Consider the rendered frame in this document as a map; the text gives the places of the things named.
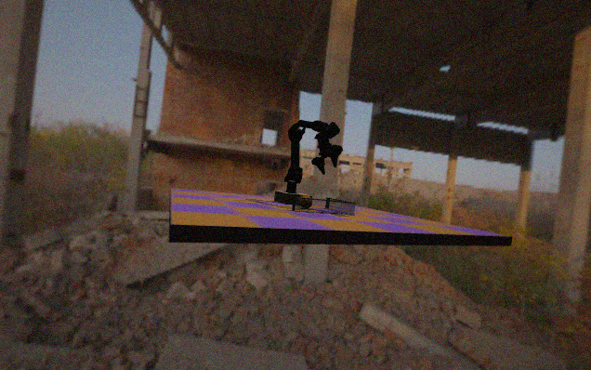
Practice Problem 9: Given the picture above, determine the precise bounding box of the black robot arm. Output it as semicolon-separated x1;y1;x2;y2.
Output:
284;120;340;193

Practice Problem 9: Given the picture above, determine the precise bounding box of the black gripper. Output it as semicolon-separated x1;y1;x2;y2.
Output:
311;140;343;175

